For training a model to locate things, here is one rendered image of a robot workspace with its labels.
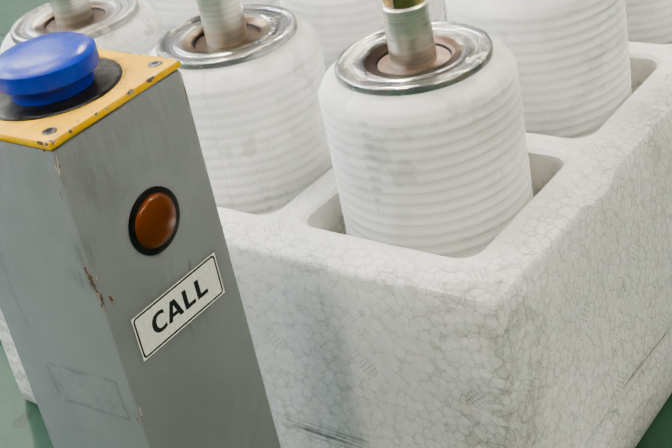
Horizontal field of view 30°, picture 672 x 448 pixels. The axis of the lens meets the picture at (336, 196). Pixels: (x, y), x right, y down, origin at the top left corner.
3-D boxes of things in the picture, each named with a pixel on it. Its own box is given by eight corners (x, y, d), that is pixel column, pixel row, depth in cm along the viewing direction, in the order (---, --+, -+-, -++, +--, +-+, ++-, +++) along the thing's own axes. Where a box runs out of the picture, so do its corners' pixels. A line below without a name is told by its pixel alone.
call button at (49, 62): (129, 82, 48) (115, 33, 47) (54, 130, 45) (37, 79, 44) (59, 71, 50) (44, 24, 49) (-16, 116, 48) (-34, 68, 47)
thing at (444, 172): (539, 299, 72) (503, 6, 63) (565, 406, 64) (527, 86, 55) (374, 323, 73) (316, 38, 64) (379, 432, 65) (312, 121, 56)
